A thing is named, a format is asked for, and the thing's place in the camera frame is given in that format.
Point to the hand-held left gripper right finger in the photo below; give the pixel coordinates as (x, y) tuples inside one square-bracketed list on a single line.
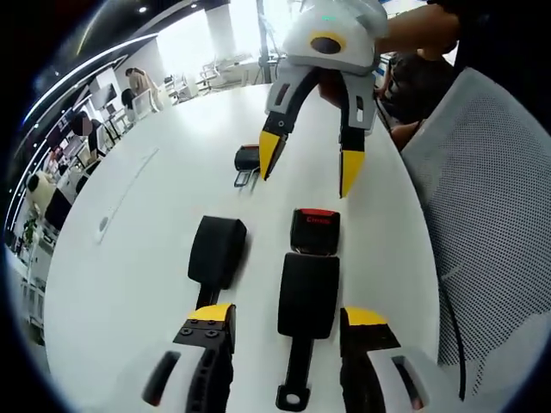
[(370, 344)]

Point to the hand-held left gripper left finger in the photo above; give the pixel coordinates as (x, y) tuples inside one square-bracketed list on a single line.
[(202, 344)]

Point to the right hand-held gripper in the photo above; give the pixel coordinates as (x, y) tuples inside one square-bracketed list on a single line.
[(357, 30)]

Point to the black seat belt buckle stalk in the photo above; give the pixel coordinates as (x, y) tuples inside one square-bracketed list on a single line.
[(307, 297), (217, 249)]

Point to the small black seat belt tongue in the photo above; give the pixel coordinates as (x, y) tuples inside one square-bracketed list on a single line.
[(246, 157)]

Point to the person's right forearm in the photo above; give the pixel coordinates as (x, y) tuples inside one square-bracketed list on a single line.
[(413, 26)]

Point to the black tripod stand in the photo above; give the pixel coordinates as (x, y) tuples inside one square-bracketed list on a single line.
[(264, 43)]

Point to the white mesh office chair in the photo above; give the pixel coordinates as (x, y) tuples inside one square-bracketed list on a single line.
[(486, 215)]

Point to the person's body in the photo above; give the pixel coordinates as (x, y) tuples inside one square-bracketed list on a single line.
[(495, 30)]

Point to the green potted plant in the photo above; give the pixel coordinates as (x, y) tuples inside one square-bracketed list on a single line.
[(30, 230)]

